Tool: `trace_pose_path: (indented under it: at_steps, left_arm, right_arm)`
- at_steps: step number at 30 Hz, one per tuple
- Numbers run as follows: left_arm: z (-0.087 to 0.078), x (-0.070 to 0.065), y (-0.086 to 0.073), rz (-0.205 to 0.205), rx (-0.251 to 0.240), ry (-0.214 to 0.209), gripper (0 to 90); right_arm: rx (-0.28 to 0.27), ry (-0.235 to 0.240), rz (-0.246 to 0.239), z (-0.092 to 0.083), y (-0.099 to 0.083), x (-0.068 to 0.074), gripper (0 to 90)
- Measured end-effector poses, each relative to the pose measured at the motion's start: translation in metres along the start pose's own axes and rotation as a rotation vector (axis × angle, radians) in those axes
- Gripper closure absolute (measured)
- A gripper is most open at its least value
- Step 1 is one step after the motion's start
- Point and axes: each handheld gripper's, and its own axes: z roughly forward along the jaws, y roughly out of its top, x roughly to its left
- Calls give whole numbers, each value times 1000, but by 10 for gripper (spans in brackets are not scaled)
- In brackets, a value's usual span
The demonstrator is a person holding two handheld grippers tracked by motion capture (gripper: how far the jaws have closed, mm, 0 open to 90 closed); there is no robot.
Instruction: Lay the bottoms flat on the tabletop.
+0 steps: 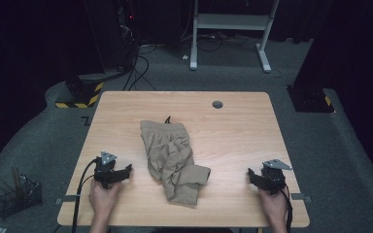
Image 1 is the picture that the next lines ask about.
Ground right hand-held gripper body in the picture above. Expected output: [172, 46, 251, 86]
[259, 158, 293, 196]

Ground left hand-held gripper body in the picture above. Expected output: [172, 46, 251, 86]
[92, 150, 124, 190]

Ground khaki shorts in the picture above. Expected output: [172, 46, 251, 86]
[139, 116, 212, 207]

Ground person's left hand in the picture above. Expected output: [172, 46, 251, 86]
[87, 179, 123, 222]

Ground person's right hand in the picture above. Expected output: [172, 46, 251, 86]
[257, 185, 289, 225]

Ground black yellow striped stand base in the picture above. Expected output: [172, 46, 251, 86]
[54, 73, 105, 110]

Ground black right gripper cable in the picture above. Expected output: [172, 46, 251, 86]
[280, 181, 294, 233]

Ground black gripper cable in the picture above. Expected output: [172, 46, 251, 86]
[71, 157, 99, 233]
[280, 181, 294, 233]

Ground grey table edge bracket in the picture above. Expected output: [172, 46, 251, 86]
[290, 192, 313, 204]
[54, 194, 80, 206]

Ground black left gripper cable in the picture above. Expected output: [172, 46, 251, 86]
[71, 157, 99, 233]

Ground black wire basket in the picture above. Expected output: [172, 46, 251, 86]
[0, 166, 43, 219]

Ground black floor cables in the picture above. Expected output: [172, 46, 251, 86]
[121, 42, 159, 92]

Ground white metal desk frame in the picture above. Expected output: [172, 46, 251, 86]
[188, 0, 280, 74]

